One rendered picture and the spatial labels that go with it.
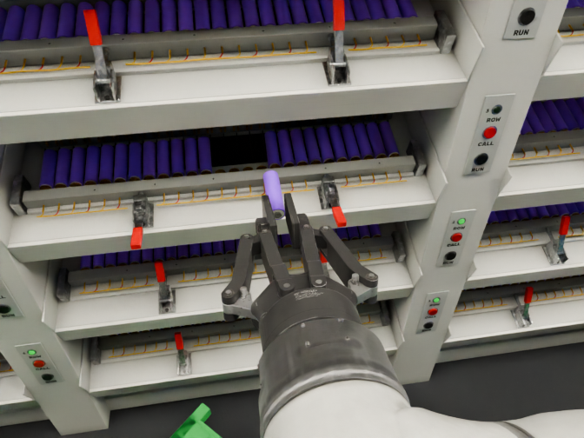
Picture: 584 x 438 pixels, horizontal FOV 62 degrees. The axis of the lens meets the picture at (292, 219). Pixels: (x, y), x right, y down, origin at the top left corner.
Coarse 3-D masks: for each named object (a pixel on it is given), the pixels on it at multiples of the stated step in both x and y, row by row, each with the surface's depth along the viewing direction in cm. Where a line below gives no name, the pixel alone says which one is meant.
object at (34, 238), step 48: (96, 144) 75; (432, 144) 71; (0, 192) 64; (384, 192) 72; (432, 192) 72; (0, 240) 63; (48, 240) 66; (96, 240) 67; (144, 240) 68; (192, 240) 70
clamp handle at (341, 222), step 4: (328, 192) 69; (332, 192) 69; (328, 196) 69; (332, 196) 69; (332, 200) 68; (336, 200) 68; (332, 204) 67; (336, 204) 67; (332, 208) 66; (336, 208) 66; (340, 208) 66; (332, 212) 67; (336, 212) 65; (340, 212) 65; (336, 216) 65; (340, 216) 65; (336, 220) 64; (340, 220) 64; (344, 220) 64; (336, 224) 65; (340, 224) 64; (344, 224) 64
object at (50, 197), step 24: (288, 168) 71; (312, 168) 71; (336, 168) 71; (360, 168) 71; (384, 168) 72; (408, 168) 73; (24, 192) 67; (48, 192) 67; (72, 192) 67; (96, 192) 67; (120, 192) 67; (144, 192) 68; (168, 192) 69; (192, 192) 69; (264, 192) 70; (288, 192) 70
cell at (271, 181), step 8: (264, 176) 57; (272, 176) 56; (264, 184) 57; (272, 184) 56; (272, 192) 55; (280, 192) 55; (272, 200) 54; (280, 200) 54; (272, 208) 53; (280, 208) 53; (280, 216) 54
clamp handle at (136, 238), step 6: (138, 210) 66; (138, 216) 65; (138, 222) 64; (138, 228) 63; (132, 234) 62; (138, 234) 62; (132, 240) 61; (138, 240) 61; (132, 246) 61; (138, 246) 61
